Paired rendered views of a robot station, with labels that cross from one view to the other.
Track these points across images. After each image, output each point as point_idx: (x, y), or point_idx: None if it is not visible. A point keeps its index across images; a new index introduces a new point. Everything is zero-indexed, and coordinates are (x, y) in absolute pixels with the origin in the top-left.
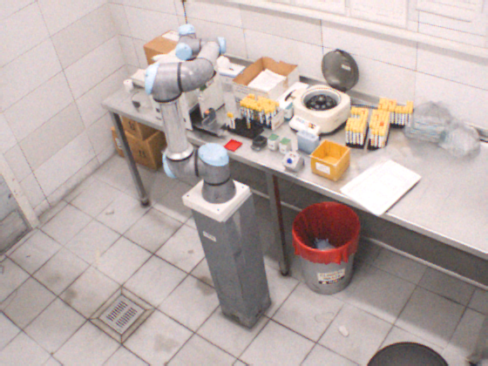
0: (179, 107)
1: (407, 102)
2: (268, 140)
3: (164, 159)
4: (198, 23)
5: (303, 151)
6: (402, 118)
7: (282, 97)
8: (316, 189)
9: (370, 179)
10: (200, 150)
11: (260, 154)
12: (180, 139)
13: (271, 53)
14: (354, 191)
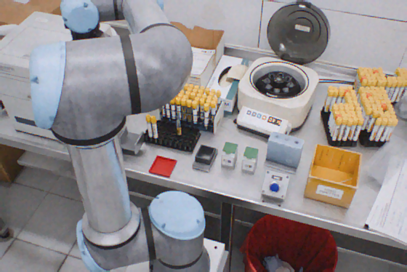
0: (120, 145)
1: (398, 70)
2: (224, 154)
3: (81, 244)
4: None
5: (276, 162)
6: (394, 94)
7: (214, 80)
8: (321, 225)
9: (400, 196)
10: (155, 213)
11: (213, 177)
12: (121, 208)
13: (175, 16)
14: (388, 222)
